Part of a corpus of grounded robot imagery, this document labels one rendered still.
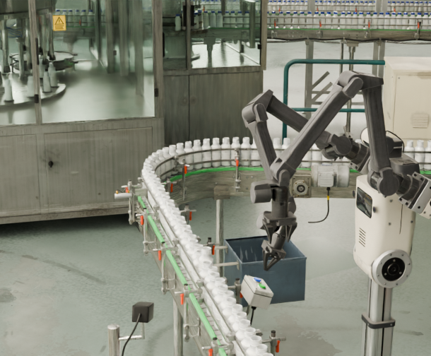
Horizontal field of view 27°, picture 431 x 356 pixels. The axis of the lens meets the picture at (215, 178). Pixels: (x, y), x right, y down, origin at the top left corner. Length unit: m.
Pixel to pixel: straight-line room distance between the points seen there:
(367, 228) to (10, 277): 3.51
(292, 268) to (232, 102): 5.03
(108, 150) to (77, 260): 0.91
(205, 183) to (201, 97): 3.73
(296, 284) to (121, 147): 3.03
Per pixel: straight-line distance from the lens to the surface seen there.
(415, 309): 5.90
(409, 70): 7.48
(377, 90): 3.01
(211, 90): 8.91
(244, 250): 4.34
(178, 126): 8.91
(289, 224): 3.01
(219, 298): 3.27
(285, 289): 4.14
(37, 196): 6.91
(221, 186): 5.26
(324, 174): 5.09
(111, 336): 2.50
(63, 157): 6.83
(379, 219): 3.32
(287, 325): 5.56
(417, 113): 7.58
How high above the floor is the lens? 2.52
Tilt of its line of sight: 18 degrees down
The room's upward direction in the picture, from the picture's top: straight up
